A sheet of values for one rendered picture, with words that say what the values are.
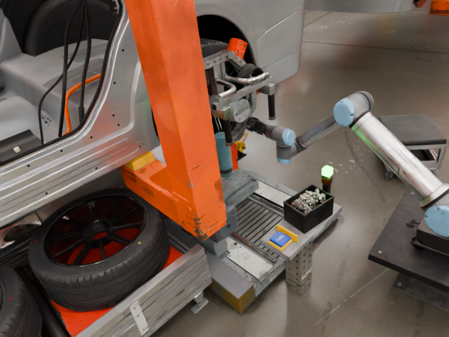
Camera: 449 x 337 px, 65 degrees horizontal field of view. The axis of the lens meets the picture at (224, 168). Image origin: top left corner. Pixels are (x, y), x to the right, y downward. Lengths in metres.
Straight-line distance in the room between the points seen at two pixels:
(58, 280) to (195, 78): 1.05
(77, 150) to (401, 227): 1.63
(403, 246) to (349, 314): 0.43
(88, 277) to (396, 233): 1.48
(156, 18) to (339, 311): 1.59
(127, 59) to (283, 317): 1.47
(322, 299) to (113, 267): 1.08
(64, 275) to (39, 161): 0.51
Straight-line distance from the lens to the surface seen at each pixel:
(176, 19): 1.21
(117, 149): 1.80
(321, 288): 2.10
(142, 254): 1.72
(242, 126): 2.18
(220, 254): 2.14
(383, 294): 2.13
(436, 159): 2.88
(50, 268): 1.83
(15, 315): 1.74
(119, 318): 1.69
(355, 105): 1.71
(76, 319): 1.89
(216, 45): 2.03
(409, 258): 1.91
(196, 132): 1.34
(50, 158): 1.71
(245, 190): 2.46
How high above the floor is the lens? 1.67
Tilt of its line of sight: 34 degrees down
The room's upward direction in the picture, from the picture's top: 8 degrees counter-clockwise
